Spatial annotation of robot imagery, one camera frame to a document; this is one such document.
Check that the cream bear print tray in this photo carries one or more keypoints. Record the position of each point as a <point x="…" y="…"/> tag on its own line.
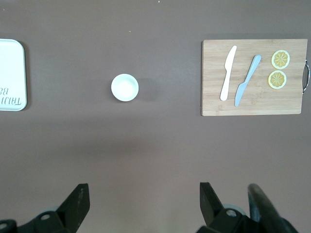
<point x="12" y="72"/>

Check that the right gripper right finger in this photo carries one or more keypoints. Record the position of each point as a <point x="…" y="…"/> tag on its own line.
<point x="211" y="213"/>

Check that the white IKEA cup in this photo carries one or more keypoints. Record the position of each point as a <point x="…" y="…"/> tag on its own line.
<point x="124" y="87"/>

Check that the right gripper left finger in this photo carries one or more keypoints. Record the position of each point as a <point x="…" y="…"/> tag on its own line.
<point x="73" y="208"/>

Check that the brown table mat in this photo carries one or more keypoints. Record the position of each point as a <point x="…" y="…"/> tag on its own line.
<point x="145" y="145"/>

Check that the bamboo cutting board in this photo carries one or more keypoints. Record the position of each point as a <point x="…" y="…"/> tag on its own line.
<point x="213" y="106"/>

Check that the white plastic knife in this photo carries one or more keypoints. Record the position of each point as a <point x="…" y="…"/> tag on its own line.
<point x="227" y="80"/>

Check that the yellow lemon slice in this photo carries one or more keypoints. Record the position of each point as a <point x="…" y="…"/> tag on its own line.
<point x="280" y="59"/>
<point x="277" y="79"/>

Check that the grey plastic knife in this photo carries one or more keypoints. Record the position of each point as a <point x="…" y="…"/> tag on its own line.
<point x="251" y="70"/>

